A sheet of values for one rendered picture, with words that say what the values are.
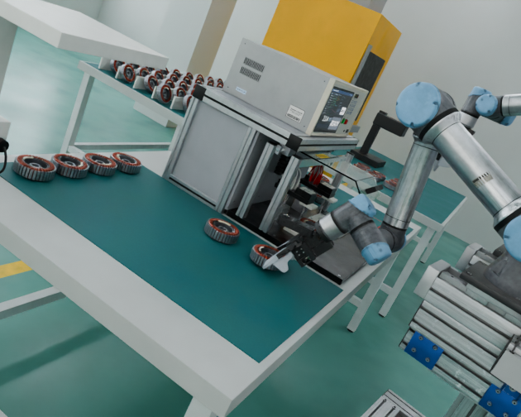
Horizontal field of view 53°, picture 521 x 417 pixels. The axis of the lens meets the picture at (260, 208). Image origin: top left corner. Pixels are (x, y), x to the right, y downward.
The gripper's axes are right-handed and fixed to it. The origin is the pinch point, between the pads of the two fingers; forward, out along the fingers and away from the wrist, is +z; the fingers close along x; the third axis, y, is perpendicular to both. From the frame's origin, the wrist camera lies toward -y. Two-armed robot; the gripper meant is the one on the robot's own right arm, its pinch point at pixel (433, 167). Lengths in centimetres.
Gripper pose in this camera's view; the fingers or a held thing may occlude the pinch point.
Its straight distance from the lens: 225.6
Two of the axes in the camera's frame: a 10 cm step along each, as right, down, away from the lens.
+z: -3.9, 8.7, 3.0
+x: 5.5, -0.5, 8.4
